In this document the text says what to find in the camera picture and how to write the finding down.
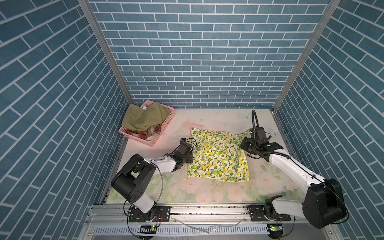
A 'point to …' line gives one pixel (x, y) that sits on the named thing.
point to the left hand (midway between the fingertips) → (190, 155)
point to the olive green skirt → (136, 118)
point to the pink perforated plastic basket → (151, 143)
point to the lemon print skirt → (219, 156)
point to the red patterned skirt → (146, 135)
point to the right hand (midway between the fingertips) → (240, 142)
